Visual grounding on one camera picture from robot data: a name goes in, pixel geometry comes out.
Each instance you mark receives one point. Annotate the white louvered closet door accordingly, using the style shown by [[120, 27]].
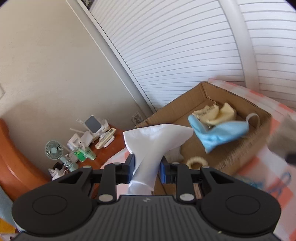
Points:
[[161, 49]]

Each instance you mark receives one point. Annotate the green tube bottle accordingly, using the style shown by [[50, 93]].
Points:
[[88, 153]]

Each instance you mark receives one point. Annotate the blue tassel sachet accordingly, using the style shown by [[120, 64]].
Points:
[[275, 189]]

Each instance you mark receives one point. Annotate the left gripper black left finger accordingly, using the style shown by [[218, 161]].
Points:
[[112, 175]]

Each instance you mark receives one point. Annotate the wooden nightstand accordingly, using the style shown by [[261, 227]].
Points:
[[103, 154]]

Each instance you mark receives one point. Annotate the white card box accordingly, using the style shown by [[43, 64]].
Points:
[[73, 143]]

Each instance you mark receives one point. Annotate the green small box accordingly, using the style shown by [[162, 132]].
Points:
[[80, 155]]

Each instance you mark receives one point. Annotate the blue surgical face mask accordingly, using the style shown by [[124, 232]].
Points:
[[223, 133]]

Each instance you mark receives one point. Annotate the cream yellow cloth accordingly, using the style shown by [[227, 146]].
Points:
[[214, 115]]

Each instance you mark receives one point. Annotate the white wall socket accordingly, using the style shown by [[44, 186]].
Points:
[[137, 118]]

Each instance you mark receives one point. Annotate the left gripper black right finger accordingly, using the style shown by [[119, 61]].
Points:
[[178, 180]]

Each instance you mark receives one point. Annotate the white lace-edged cloth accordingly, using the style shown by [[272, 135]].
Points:
[[149, 145]]

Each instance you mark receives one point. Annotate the white stand with screen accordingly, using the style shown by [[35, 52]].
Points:
[[96, 126]]

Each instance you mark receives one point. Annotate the grey cloud-print bedding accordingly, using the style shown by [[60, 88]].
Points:
[[6, 208]]

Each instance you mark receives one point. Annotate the brown cardboard box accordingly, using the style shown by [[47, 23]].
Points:
[[227, 146]]

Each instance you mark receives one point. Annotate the wooden bed headboard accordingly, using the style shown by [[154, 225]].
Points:
[[18, 174]]

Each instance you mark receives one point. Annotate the pink white checkered tablecloth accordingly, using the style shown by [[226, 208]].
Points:
[[266, 162]]

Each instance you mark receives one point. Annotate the white power strip charger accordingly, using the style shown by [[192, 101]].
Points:
[[57, 171]]

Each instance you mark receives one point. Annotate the green desk fan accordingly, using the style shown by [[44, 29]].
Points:
[[55, 151]]

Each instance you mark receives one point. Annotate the cream knitted scrunchie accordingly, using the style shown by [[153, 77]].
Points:
[[196, 163]]

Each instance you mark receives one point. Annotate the white remote control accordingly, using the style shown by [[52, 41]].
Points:
[[105, 138]]

